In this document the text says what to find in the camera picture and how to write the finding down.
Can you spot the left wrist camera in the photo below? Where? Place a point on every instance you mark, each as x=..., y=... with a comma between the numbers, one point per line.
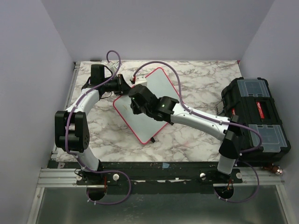
x=114, y=66

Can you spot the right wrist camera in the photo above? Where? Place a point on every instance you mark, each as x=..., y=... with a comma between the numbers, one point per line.
x=138, y=79

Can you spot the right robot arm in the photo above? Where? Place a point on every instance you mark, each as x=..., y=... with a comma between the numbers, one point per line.
x=172, y=111

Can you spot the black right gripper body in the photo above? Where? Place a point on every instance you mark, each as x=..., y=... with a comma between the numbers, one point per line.
x=137, y=110

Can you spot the pink framed whiteboard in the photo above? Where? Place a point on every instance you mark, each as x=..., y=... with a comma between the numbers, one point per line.
x=161, y=95

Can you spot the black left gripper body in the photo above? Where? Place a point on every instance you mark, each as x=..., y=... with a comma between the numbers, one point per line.
x=120, y=86

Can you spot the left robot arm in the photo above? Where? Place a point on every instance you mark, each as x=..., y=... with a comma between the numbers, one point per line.
x=71, y=126

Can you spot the aluminium frame profile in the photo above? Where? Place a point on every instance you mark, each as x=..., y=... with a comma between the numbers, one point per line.
x=54, y=175

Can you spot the black plastic toolbox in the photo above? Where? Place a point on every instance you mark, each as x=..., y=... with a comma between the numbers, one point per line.
x=252, y=101

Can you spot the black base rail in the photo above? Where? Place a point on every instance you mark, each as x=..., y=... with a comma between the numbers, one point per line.
x=126, y=178

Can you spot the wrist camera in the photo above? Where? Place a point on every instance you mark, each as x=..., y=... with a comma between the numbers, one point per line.
x=138, y=79
x=114, y=66

